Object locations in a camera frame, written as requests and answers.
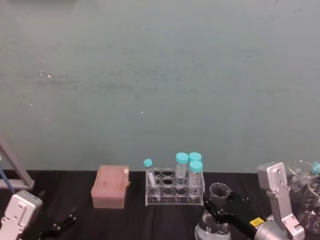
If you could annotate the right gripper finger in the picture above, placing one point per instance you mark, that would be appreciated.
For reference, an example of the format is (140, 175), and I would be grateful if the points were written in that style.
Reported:
(238, 200)
(213, 211)

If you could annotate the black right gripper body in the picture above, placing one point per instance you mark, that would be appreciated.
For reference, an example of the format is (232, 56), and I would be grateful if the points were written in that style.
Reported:
(241, 221)

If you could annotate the glass conical flask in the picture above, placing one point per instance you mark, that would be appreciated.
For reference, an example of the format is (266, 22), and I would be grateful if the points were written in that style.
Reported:
(212, 227)

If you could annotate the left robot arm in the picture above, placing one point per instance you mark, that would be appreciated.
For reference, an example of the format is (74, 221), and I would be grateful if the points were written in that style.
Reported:
(18, 212)

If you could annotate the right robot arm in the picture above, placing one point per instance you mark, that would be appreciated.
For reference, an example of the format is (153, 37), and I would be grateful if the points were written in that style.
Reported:
(277, 200)

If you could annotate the wide tube with teal cap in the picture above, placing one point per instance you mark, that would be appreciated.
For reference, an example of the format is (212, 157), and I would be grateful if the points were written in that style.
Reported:
(195, 156)
(181, 170)
(195, 178)

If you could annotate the blue pipette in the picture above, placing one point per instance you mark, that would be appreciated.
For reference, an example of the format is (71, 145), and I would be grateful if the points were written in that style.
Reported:
(6, 181)

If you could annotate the clear acrylic tube rack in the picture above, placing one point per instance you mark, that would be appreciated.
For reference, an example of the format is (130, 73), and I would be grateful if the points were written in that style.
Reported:
(172, 197)

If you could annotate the pink pipette tip box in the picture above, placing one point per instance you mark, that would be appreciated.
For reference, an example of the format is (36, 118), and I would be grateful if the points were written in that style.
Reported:
(108, 190)

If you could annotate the small glass beaker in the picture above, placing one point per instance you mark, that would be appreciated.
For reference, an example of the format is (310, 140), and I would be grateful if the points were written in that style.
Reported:
(297, 182)

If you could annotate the slim tube with teal cap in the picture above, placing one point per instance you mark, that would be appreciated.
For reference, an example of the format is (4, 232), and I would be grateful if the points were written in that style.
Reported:
(151, 176)

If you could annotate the large glass beaker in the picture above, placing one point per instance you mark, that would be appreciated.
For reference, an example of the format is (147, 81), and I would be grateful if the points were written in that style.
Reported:
(312, 207)

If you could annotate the black table cloth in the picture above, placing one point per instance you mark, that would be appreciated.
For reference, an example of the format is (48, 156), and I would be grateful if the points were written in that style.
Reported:
(140, 222)

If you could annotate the teal capped tube in beaker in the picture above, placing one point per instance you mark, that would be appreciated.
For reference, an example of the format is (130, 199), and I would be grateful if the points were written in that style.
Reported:
(316, 168)

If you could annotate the grey metal stand frame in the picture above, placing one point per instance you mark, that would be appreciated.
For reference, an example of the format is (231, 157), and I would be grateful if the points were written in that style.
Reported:
(23, 183)

